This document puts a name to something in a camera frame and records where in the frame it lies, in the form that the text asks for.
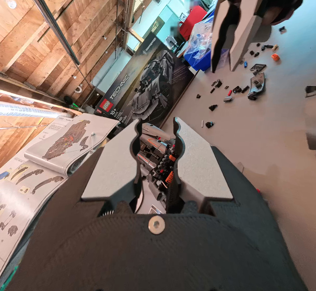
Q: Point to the black double lego connector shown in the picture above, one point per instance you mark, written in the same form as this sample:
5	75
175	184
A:
237	89

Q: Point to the grey lego car model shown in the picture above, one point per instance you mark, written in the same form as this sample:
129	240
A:
158	152

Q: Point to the ceiling light bulb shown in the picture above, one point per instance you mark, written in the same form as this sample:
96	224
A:
11	3

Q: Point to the black ceiling light rail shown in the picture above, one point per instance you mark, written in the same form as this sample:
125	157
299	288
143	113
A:
49	19

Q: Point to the black lego connector with pin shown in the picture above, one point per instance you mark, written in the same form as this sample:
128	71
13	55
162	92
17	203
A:
213	107

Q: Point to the silver ventilation duct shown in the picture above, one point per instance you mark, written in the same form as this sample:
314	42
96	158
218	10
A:
29	110

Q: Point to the blue plastic bin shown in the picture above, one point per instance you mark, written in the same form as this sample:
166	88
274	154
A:
197	61

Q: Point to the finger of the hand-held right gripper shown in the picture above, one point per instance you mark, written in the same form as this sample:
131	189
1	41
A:
249	6
221	24

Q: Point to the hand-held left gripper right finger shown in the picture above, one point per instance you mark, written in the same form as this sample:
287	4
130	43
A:
202	172

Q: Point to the open instruction book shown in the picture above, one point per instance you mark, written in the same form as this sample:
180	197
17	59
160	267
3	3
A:
49	172

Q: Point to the grey lego wedge piece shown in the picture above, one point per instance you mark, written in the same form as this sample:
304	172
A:
227	99

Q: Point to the grey lego plate with holes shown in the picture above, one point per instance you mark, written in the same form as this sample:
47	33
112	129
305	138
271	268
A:
258	67

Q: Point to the lego set box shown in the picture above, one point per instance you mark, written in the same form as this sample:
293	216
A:
148	81

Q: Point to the black lego pin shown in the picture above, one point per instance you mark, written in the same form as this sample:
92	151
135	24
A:
266	47
245	89

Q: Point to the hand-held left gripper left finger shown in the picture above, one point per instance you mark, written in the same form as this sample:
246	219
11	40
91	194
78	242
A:
111	172

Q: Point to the orange lego beam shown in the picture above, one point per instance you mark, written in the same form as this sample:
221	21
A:
275	57

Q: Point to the clear plastic bags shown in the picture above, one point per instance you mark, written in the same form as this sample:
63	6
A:
197	39

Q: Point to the white instruction sheet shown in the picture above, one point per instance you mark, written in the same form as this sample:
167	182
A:
53	127

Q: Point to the grey lego panel with beam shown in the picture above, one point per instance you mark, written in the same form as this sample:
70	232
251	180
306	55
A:
258	85

